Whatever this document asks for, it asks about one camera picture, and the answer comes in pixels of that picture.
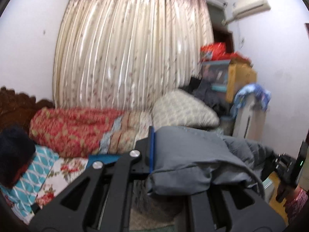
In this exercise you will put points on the grey puffer jacket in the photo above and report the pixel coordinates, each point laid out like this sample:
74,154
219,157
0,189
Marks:
189,161

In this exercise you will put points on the white appliance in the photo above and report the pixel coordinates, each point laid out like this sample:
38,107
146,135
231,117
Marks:
250,121

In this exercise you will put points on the cream floral curtain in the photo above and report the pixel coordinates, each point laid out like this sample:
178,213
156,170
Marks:
126,54

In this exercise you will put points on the red bag on pile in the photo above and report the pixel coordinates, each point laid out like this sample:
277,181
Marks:
217,51

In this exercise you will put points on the black garment on pillow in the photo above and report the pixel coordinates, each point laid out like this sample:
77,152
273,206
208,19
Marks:
17,151

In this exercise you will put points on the yellow cardboard box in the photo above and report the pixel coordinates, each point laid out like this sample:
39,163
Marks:
239,75

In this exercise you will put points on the cream patterned folded blanket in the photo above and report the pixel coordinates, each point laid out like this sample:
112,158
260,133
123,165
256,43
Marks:
178,108

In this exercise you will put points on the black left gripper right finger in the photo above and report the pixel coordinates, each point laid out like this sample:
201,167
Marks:
241,210

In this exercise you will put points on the white air conditioner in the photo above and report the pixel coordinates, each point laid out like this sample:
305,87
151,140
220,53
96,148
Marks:
244,8

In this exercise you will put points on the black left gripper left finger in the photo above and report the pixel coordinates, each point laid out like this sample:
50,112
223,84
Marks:
100,198

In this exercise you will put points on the teal patterned pillow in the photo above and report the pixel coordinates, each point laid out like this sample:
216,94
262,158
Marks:
23,194

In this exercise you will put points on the dark wooden headboard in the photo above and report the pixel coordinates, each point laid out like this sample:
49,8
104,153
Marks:
17,109

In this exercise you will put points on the blue floral cloth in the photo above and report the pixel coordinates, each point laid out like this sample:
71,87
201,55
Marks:
262,96

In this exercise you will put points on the dark clothes pile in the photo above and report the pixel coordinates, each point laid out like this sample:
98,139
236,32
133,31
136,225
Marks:
202,90

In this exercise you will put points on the floral bed sheet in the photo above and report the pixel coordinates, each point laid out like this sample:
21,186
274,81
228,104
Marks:
63,173

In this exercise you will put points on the red floral quilt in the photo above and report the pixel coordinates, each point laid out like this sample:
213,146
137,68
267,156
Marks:
80,132

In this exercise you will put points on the red patterned sleeve forearm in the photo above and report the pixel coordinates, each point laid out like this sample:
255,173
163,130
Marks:
295,201

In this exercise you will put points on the clear plastic storage box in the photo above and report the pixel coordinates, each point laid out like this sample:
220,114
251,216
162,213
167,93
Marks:
216,73

